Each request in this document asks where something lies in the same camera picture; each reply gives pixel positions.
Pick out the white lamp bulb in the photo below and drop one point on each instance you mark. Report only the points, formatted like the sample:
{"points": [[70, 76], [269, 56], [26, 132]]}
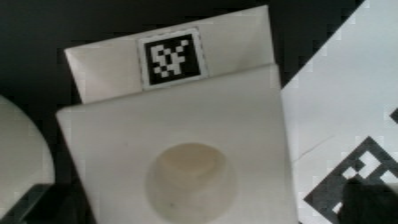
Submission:
{"points": [[26, 158]]}

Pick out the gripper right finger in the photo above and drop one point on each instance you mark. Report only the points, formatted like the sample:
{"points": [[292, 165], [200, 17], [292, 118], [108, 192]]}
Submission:
{"points": [[371, 204]]}

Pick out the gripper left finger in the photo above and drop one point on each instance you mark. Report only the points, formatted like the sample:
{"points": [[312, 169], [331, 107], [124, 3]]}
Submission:
{"points": [[26, 204]]}

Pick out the white marker sheet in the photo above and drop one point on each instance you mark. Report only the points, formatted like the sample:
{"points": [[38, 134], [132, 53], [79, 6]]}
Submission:
{"points": [[340, 102]]}

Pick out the white lamp base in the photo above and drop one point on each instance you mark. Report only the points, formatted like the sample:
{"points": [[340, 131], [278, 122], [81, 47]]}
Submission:
{"points": [[177, 133]]}

